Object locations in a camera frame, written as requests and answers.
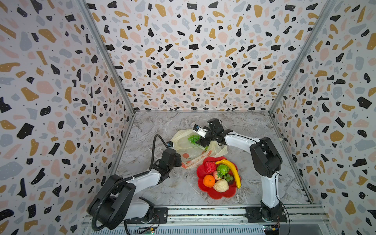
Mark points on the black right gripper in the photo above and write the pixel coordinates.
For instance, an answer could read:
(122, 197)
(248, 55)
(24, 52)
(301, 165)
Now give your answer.
(202, 142)

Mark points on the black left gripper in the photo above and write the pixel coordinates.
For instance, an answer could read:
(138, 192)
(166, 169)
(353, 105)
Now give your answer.
(177, 157)

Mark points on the yellow plastic fruit-print bag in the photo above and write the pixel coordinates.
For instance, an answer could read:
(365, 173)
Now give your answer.
(194, 155)

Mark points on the green toy grape bunch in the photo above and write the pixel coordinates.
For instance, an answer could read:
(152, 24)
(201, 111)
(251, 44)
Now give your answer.
(194, 139)

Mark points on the red flower-shaped plate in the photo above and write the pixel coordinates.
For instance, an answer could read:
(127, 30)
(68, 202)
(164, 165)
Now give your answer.
(210, 191)

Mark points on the red toy fruit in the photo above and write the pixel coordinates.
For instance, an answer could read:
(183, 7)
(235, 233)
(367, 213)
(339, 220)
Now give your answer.
(210, 167)

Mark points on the yellow toy banana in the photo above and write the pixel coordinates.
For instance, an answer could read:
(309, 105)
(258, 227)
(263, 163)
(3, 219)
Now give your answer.
(233, 169)

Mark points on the green wrinkled toy fruit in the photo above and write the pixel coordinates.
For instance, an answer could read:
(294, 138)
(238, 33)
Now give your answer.
(222, 170)

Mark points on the orange toy fruit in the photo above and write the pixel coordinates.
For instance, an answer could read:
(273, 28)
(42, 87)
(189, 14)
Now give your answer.
(209, 181)

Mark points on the cream white toy fruit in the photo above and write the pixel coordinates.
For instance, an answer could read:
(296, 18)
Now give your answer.
(221, 186)

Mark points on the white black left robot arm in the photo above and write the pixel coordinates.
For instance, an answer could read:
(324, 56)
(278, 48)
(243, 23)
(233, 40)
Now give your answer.
(116, 201)

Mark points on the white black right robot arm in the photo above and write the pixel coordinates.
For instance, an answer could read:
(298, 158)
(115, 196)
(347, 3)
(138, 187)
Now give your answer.
(266, 160)

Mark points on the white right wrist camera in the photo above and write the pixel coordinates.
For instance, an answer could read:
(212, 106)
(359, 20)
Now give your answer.
(200, 131)

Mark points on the aluminium left corner post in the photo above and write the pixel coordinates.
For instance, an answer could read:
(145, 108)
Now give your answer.
(104, 52)

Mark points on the aluminium corner post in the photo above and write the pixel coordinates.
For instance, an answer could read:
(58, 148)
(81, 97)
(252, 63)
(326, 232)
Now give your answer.
(104, 52)
(324, 14)

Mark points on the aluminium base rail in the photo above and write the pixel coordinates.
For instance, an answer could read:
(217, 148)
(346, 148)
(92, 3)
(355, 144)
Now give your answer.
(299, 219)

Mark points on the aluminium right corner post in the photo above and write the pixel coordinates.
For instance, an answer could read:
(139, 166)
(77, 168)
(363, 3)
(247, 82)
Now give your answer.
(324, 14)

